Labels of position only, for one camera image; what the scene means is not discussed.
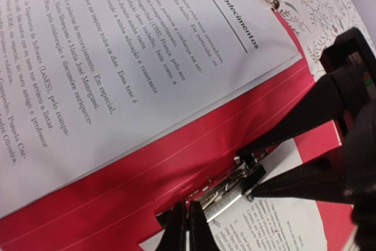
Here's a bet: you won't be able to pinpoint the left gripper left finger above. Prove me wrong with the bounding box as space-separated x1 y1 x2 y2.
156 202 187 251

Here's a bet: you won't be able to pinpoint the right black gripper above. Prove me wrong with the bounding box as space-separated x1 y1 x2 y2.
236 27 375 250

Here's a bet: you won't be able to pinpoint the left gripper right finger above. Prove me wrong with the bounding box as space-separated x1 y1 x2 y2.
188 201 220 251

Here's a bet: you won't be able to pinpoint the separate printed paper sheet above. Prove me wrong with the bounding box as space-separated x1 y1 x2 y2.
139 138 330 251

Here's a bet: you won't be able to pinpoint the red file folder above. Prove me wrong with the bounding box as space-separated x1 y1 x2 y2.
0 9 358 251

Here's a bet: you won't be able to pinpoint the spine metal folder clip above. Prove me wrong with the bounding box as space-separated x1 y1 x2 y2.
185 149 270 223

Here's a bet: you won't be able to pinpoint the printed white paper sheets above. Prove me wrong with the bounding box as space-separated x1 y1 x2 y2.
1 0 301 217

